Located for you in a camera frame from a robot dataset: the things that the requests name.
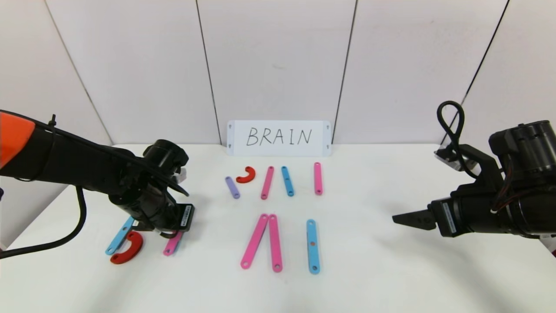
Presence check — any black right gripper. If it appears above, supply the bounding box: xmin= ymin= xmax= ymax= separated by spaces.
xmin=392 ymin=189 xmax=513 ymax=238

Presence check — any light blue three-hole bar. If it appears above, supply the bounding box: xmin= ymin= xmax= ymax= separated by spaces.
xmin=306 ymin=219 xmax=321 ymax=275
xmin=106 ymin=216 xmax=136 ymax=255
xmin=281 ymin=166 xmax=295 ymax=197

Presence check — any white sign reading BRAIN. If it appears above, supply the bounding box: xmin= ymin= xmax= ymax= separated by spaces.
xmin=227 ymin=120 xmax=332 ymax=157

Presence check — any purple short bar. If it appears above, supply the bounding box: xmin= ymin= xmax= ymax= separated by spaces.
xmin=225 ymin=176 xmax=241 ymax=200

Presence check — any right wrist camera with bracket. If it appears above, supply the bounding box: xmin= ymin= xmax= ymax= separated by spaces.
xmin=434 ymin=143 xmax=506 ymax=196

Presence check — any black looped right arm cable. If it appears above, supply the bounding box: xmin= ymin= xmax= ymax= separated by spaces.
xmin=437 ymin=101 xmax=478 ymax=179

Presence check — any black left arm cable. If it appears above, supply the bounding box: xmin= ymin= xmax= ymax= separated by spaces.
xmin=0 ymin=186 xmax=87 ymax=260

